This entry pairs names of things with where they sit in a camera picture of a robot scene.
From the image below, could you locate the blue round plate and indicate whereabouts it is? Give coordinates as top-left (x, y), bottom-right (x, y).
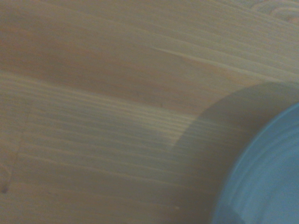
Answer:
top-left (210, 102), bottom-right (299, 224)

